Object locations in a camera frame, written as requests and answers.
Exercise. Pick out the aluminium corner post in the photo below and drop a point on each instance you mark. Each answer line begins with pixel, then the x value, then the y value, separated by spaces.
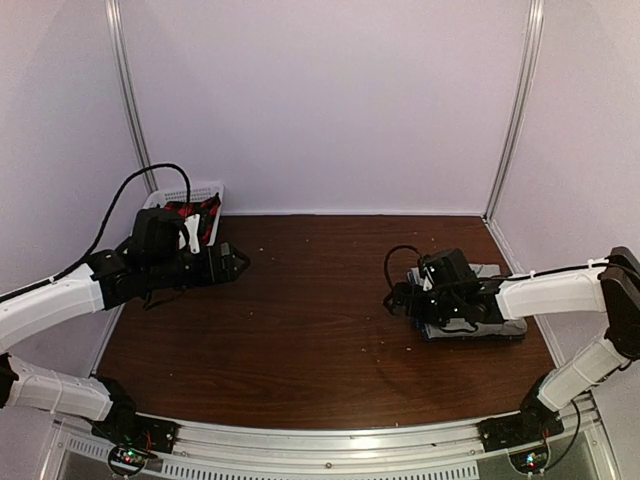
pixel 529 59
pixel 125 80

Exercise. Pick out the red black plaid shirt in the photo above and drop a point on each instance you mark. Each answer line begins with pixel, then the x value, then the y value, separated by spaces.
pixel 207 211

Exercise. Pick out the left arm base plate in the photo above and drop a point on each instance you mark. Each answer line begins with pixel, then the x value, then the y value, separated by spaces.
pixel 144 434

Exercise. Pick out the right aluminium corner post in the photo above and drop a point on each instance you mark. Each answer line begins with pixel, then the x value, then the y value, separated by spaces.
pixel 529 59

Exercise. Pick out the left aluminium corner post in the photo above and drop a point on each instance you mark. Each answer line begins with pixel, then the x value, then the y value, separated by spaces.
pixel 125 80

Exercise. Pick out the blue plaid shirt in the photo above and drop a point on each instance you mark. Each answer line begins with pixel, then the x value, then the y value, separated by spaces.
pixel 450 337

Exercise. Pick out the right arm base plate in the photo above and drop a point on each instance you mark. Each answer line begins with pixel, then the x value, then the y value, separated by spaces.
pixel 497 433

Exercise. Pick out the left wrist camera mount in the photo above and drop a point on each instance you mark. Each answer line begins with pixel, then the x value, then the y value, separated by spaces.
pixel 188 239

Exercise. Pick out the aluminium front rail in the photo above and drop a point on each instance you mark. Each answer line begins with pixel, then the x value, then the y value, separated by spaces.
pixel 449 450

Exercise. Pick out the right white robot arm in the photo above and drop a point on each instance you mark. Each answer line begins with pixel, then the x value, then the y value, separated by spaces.
pixel 446 299

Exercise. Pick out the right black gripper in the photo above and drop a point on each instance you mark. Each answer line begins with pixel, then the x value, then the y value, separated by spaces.
pixel 414 309

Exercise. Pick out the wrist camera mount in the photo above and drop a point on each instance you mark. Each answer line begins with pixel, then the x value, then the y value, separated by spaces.
pixel 188 239
pixel 425 279

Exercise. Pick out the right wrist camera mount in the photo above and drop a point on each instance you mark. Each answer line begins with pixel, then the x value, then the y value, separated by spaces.
pixel 425 279

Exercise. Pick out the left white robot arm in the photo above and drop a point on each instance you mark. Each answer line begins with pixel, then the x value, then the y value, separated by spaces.
pixel 165 250

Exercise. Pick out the white plastic basket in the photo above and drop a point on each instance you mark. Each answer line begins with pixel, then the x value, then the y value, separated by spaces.
pixel 201 191

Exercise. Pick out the grey long sleeve shirt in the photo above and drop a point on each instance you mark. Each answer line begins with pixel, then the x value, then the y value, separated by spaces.
pixel 480 320

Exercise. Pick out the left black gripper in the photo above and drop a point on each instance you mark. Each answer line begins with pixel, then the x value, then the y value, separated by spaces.
pixel 209 271

